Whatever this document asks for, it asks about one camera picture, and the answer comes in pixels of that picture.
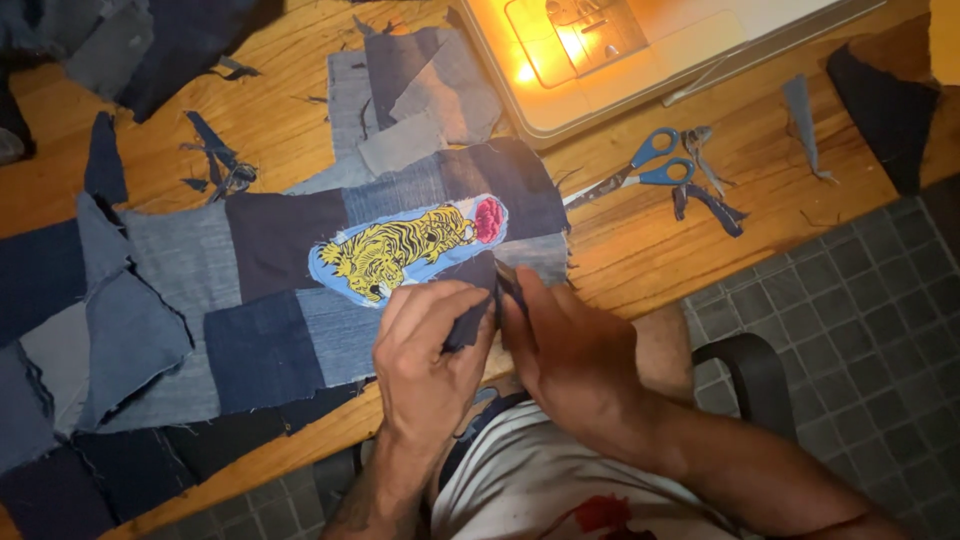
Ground dark waist strap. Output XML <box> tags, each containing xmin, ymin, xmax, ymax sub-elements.
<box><xmin>437</xmin><ymin>387</ymin><xmax>535</xmax><ymax>492</ymax></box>

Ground black triangular cloth piece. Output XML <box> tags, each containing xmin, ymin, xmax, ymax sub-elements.
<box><xmin>825</xmin><ymin>42</ymin><xmax>943</xmax><ymax>198</ymax></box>

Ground pile of denim pieces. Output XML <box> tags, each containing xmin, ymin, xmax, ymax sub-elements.
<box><xmin>285</xmin><ymin>16</ymin><xmax>505</xmax><ymax>198</ymax></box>

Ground dark patchwork denim sheet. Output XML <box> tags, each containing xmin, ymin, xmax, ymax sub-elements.
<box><xmin>0</xmin><ymin>217</ymin><xmax>365</xmax><ymax>540</ymax></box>

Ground patchwork denim panel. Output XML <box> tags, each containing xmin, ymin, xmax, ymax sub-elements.
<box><xmin>96</xmin><ymin>137</ymin><xmax>573</xmax><ymax>436</ymax></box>

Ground grey frayed denim scrap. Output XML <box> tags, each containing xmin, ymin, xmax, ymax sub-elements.
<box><xmin>678</xmin><ymin>125</ymin><xmax>741</xmax><ymax>198</ymax></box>

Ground person's bare knee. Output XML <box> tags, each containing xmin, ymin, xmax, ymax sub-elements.
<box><xmin>628</xmin><ymin>302</ymin><xmax>696</xmax><ymax>408</ymax></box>

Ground person's white printed shirt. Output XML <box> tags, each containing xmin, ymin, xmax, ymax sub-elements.
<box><xmin>429</xmin><ymin>397</ymin><xmax>755</xmax><ymax>540</ymax></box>

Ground person's right hand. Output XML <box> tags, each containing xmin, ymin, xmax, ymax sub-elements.
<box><xmin>498</xmin><ymin>265</ymin><xmax>665</xmax><ymax>455</ymax></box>

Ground white sewing machine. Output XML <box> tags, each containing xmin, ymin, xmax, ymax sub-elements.
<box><xmin>456</xmin><ymin>0</ymin><xmax>888</xmax><ymax>151</ymax></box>

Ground light blue triangular denim piece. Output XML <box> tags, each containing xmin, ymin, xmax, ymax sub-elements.
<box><xmin>75</xmin><ymin>190</ymin><xmax>195</xmax><ymax>434</ymax></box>

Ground tangled dark denim scraps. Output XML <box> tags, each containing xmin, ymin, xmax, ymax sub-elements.
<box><xmin>178</xmin><ymin>110</ymin><xmax>261</xmax><ymax>205</ymax></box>

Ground dark blue curled denim scrap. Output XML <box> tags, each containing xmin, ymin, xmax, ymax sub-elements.
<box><xmin>670</xmin><ymin>182</ymin><xmax>750</xmax><ymax>240</ymax></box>

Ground light blue narrow denim scrap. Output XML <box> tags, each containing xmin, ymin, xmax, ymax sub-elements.
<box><xmin>781</xmin><ymin>72</ymin><xmax>840</xmax><ymax>186</ymax></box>

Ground heap of dark denim cloth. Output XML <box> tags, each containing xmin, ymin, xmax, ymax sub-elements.
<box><xmin>0</xmin><ymin>0</ymin><xmax>288</xmax><ymax>165</ymax></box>

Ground black chair armrest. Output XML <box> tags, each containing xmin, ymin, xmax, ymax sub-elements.
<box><xmin>690</xmin><ymin>332</ymin><xmax>801</xmax><ymax>445</ymax></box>

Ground small frayed denim scrap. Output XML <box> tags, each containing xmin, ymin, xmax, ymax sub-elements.
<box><xmin>204</xmin><ymin>55</ymin><xmax>263</xmax><ymax>83</ymax></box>

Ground yellow tiger fabric patch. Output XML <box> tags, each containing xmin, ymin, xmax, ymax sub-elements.
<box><xmin>308</xmin><ymin>193</ymin><xmax>510</xmax><ymax>309</ymax></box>

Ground person's left hand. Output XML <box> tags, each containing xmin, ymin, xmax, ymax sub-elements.
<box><xmin>372</xmin><ymin>279</ymin><xmax>498</xmax><ymax>450</ymax></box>

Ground blue-handled scissors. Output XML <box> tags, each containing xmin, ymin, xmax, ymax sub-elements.
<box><xmin>562</xmin><ymin>126</ymin><xmax>698</xmax><ymax>210</ymax></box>

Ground dark blue denim strip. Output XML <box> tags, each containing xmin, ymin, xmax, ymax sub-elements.
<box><xmin>83</xmin><ymin>111</ymin><xmax>129</xmax><ymax>208</ymax></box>

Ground small dark cutting tool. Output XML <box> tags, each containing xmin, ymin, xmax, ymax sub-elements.
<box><xmin>493</xmin><ymin>258</ymin><xmax>528</xmax><ymax>315</ymax></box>

